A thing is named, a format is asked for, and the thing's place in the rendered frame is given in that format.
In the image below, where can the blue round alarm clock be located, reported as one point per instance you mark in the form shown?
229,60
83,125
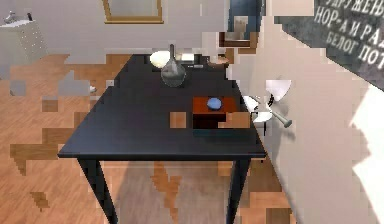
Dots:
214,103

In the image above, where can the red brown box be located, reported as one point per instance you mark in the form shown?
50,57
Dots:
204,116

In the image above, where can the grey glass flask vase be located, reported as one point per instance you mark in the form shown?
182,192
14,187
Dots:
173,72

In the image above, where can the small white box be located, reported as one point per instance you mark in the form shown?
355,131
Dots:
187,57

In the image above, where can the black table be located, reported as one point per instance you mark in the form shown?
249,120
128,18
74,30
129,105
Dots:
133,126

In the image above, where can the white bowl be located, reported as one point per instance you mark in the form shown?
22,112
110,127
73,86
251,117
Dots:
159,58

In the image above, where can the white lamp with grey base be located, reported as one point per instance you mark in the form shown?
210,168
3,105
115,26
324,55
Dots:
271,100

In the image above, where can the brown wooden shelf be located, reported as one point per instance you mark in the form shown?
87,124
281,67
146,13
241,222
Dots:
238,41

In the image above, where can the blue room door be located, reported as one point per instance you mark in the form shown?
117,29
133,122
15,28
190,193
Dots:
243,15

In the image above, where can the gold framed picture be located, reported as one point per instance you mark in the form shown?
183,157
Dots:
133,10

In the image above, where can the dark poster with white text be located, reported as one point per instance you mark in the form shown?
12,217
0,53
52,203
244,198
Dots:
350,36

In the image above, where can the white chest of drawers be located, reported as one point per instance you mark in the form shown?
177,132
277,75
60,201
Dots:
21,41

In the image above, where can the grey statuette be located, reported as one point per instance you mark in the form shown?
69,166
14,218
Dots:
10,17

